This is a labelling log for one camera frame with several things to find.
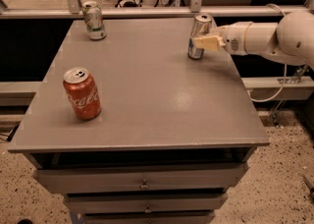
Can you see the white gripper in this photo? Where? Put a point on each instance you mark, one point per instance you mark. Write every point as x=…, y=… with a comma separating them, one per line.
x=234, y=39

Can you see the silver blue redbull can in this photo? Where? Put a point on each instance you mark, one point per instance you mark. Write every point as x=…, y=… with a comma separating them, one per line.
x=201, y=25

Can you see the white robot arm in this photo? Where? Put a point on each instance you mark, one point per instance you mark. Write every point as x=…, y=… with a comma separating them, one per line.
x=290, y=41

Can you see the white green 7up can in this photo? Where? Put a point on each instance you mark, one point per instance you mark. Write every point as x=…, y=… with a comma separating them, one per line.
x=92, y=15

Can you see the red coca-cola can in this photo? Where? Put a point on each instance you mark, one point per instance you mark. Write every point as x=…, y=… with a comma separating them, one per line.
x=82, y=92

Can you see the grey drawer cabinet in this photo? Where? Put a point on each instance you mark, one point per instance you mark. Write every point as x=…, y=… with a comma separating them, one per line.
x=158, y=107

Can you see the top grey drawer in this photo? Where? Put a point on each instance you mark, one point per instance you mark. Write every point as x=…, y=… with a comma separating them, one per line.
x=141, y=179

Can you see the grey drawer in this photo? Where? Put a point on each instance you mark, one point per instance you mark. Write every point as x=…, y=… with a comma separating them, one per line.
x=150, y=203
x=197, y=217
x=141, y=179

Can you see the bottom grey drawer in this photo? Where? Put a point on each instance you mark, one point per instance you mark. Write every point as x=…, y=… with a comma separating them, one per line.
x=197, y=217

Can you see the middle grey drawer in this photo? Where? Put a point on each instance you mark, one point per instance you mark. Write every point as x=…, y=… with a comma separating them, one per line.
x=150, y=203

